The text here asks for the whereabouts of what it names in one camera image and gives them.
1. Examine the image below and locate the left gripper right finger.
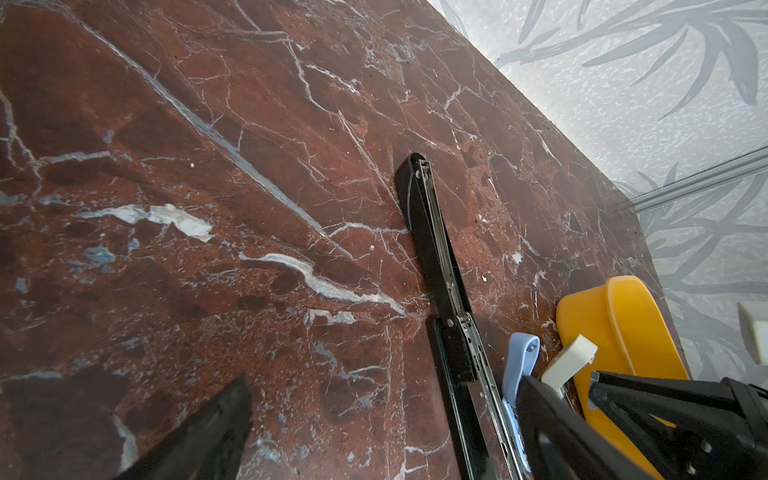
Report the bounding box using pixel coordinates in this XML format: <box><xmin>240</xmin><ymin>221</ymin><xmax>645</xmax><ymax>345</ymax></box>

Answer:
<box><xmin>517</xmin><ymin>376</ymin><xmax>651</xmax><ymax>480</ymax></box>

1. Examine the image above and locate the white mini stapler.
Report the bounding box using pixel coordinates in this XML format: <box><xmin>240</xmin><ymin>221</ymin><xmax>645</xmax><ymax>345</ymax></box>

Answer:
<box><xmin>540</xmin><ymin>334</ymin><xmax>598</xmax><ymax>399</ymax></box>

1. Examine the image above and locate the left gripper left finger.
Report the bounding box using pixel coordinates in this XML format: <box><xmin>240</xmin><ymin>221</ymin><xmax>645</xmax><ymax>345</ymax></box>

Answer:
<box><xmin>117</xmin><ymin>374</ymin><xmax>253</xmax><ymax>479</ymax></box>

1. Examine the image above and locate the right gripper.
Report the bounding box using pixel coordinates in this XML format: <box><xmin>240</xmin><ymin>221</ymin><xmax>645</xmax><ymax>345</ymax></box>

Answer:
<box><xmin>589</xmin><ymin>372</ymin><xmax>767</xmax><ymax>479</ymax></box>

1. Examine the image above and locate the yellow plastic tray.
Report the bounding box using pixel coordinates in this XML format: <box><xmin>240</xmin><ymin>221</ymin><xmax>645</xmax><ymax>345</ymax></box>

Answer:
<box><xmin>556</xmin><ymin>276</ymin><xmax>689</xmax><ymax>479</ymax></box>

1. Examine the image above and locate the blue mini stapler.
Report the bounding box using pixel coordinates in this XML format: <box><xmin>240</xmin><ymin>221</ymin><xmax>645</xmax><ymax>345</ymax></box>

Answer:
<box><xmin>502</xmin><ymin>332</ymin><xmax>540</xmax><ymax>479</ymax></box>

